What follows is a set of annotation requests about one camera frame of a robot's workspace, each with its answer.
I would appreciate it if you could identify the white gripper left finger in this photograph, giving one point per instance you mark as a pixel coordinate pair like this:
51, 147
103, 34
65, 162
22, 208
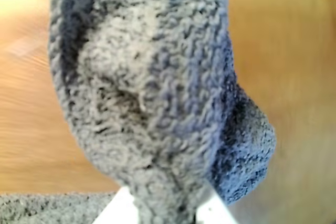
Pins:
118, 212

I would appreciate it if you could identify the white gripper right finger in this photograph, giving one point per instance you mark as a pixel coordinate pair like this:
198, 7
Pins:
214, 211

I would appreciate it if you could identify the grey terry cloth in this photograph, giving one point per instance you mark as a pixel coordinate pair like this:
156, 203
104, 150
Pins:
157, 90

